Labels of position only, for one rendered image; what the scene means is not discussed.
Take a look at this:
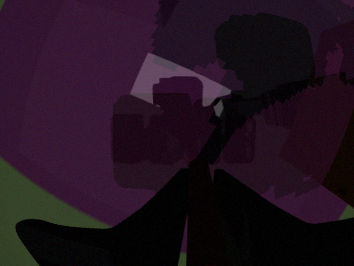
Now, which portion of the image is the dark red peg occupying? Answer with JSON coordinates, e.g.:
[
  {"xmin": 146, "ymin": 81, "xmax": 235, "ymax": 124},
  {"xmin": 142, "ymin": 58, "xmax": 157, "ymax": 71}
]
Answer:
[{"xmin": 186, "ymin": 158, "xmax": 228, "ymax": 266}]

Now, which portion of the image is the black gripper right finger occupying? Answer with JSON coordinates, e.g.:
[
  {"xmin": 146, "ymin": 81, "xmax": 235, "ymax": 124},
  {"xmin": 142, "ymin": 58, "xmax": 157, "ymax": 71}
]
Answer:
[{"xmin": 213, "ymin": 169, "xmax": 354, "ymax": 266}]

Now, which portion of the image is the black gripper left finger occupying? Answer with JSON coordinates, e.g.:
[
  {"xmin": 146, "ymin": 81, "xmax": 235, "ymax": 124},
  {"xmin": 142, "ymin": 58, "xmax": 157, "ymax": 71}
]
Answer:
[{"xmin": 15, "ymin": 168, "xmax": 190, "ymax": 266}]

